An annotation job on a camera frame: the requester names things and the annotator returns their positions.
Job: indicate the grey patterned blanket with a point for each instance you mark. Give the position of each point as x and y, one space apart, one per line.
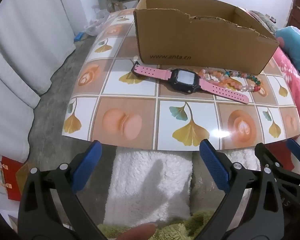
265 20

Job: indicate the green shaggy rug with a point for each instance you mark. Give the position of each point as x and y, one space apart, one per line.
180 230

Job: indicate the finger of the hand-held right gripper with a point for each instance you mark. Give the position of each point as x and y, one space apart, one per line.
261 152
296 147

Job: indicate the wooden chair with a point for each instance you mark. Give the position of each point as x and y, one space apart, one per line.
122 1

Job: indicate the teal pillow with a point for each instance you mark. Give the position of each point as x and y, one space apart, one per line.
297 47

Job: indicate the person's left hand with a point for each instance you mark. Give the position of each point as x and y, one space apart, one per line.
137 233

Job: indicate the leaf and tile pattern tablecloth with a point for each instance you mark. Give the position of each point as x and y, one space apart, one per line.
140 100

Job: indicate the white plastic bag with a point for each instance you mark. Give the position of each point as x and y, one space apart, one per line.
95 26

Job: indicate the pink floral blanket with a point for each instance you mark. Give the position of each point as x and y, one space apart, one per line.
297 85

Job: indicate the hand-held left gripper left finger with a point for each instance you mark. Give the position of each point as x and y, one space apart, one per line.
87 165

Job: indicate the brown cardboard box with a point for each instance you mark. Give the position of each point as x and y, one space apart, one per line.
202 45

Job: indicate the red gift bag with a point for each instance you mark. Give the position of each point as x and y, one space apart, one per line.
11 175

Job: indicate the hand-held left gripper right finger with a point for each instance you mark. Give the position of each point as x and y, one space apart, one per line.
215 165

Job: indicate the white fluffy blanket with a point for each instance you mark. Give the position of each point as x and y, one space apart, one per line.
145 180

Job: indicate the white curtain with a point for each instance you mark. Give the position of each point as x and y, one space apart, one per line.
27 42

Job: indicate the small blue object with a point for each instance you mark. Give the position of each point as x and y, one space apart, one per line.
78 36

